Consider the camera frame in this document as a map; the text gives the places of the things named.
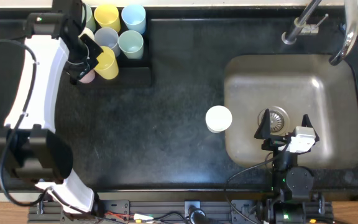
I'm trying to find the green cup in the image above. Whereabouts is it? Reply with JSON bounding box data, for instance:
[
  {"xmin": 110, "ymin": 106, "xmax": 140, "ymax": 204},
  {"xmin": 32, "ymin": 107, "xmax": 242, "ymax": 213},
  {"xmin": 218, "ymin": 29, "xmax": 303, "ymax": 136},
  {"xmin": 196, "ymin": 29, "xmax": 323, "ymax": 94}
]
[
  {"xmin": 117, "ymin": 30, "xmax": 145, "ymax": 60},
  {"xmin": 81, "ymin": 3, "xmax": 97, "ymax": 33}
]

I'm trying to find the black cable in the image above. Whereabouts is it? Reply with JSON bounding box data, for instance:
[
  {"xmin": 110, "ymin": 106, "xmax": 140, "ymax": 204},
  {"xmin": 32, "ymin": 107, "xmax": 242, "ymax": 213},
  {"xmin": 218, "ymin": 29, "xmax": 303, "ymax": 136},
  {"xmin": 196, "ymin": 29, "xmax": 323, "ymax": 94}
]
[
  {"xmin": 223, "ymin": 139, "xmax": 291, "ymax": 224},
  {"xmin": 0, "ymin": 39, "xmax": 55, "ymax": 208}
]

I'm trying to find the yellow cup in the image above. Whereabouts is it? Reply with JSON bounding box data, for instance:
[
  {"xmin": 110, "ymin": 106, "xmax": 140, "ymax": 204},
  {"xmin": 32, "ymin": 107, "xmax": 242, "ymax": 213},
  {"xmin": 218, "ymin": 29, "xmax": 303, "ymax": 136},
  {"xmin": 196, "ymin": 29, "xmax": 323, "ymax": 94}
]
[
  {"xmin": 93, "ymin": 4, "xmax": 121, "ymax": 34},
  {"xmin": 93, "ymin": 45, "xmax": 120, "ymax": 80}
]

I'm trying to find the black tray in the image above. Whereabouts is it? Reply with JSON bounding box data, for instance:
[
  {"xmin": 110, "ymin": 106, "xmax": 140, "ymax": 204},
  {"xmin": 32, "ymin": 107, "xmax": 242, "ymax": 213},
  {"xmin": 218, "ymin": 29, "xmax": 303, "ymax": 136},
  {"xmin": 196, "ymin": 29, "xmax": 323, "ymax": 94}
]
[{"xmin": 68, "ymin": 9, "xmax": 154, "ymax": 88}]

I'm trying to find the white cup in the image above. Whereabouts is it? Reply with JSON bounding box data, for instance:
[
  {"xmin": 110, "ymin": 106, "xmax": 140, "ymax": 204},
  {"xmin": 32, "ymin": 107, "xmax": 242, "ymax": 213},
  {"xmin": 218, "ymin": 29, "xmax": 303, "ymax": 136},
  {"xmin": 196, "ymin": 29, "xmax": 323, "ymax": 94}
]
[{"xmin": 204, "ymin": 105, "xmax": 233, "ymax": 134}]

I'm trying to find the steel sink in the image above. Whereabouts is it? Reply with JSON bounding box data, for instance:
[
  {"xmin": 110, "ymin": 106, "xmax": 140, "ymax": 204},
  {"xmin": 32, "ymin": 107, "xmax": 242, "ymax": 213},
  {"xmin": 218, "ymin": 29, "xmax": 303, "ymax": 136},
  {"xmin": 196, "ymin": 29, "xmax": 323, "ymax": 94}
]
[{"xmin": 223, "ymin": 54, "xmax": 358, "ymax": 170}]

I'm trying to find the grey cup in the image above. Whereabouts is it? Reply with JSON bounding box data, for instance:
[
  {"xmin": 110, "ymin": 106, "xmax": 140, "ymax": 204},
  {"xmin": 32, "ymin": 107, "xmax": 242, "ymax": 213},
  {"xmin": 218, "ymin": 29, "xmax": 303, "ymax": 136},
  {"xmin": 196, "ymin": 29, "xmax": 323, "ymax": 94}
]
[{"xmin": 94, "ymin": 27, "xmax": 121, "ymax": 58}]

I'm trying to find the mounting rail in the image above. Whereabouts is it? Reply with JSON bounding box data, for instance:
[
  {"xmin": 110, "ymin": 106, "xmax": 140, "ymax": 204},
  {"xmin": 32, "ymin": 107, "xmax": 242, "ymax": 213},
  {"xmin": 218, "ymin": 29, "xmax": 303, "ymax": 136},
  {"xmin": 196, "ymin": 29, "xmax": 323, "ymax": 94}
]
[{"xmin": 28, "ymin": 198, "xmax": 335, "ymax": 224}]

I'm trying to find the blue cup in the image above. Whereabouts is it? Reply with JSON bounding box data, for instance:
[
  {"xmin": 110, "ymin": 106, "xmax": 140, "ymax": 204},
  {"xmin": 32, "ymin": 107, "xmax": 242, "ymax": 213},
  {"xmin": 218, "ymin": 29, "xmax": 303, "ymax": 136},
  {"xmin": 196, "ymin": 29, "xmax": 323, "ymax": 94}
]
[{"xmin": 121, "ymin": 4, "xmax": 147, "ymax": 35}]

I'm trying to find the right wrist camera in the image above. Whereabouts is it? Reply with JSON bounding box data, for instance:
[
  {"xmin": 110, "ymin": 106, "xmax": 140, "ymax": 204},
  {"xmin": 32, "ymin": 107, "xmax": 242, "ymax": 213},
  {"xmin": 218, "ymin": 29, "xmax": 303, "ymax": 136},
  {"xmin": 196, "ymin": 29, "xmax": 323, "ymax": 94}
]
[{"xmin": 286, "ymin": 126, "xmax": 317, "ymax": 154}]

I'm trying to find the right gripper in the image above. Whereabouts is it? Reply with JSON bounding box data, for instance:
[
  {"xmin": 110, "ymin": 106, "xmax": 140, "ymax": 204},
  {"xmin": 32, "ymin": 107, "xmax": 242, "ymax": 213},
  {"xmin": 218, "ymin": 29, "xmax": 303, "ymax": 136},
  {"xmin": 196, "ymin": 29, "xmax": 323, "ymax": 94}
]
[{"xmin": 254, "ymin": 108, "xmax": 320, "ymax": 152}]

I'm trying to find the pink cup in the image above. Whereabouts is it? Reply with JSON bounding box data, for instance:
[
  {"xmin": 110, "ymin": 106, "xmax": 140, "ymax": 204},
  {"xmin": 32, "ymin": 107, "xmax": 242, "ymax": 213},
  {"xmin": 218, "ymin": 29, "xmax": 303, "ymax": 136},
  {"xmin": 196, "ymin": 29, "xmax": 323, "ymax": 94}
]
[
  {"xmin": 78, "ymin": 27, "xmax": 96, "ymax": 42},
  {"xmin": 78, "ymin": 68, "xmax": 96, "ymax": 84}
]

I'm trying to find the steel tap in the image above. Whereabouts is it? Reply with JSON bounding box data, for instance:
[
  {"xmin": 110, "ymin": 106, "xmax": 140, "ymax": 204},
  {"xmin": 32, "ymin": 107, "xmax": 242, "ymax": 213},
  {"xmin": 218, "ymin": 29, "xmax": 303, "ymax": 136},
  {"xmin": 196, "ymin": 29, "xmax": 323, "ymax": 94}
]
[{"xmin": 280, "ymin": 0, "xmax": 358, "ymax": 67}]

